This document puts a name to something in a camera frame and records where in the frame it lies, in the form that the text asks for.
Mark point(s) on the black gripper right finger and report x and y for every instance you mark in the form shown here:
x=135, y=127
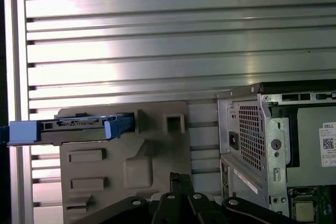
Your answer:
x=204, y=211

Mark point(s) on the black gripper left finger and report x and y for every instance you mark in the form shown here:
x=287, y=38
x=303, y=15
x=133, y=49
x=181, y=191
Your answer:
x=168, y=208

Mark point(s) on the hard disk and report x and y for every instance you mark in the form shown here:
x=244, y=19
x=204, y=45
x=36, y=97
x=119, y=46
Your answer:
x=73, y=136

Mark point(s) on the grey plastic parts rack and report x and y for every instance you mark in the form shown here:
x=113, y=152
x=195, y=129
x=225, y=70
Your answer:
x=78, y=166

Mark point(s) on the silver CPU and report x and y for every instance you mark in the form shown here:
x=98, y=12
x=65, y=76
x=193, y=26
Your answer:
x=304, y=209

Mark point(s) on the black open PC case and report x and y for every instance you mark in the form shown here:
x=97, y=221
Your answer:
x=278, y=134

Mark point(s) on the green motherboard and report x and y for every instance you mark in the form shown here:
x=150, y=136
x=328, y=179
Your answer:
x=325, y=203

